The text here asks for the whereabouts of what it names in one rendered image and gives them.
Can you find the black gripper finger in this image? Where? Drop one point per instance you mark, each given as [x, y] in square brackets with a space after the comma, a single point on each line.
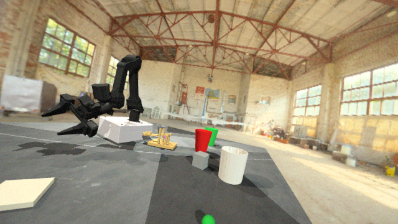
[59, 109]
[81, 128]

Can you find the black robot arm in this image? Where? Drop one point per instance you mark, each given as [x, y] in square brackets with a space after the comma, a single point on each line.
[115, 99]

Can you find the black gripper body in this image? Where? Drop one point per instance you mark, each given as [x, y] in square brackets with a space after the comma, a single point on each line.
[82, 115]

